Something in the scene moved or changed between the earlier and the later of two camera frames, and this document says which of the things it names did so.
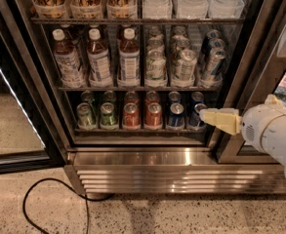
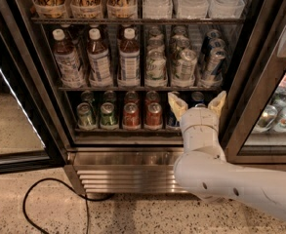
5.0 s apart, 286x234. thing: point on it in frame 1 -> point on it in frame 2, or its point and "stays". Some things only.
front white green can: x=156 y=71 stays
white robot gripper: x=254 y=127 -> x=199 y=118
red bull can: x=213 y=33 stays
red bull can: x=213 y=64 stays
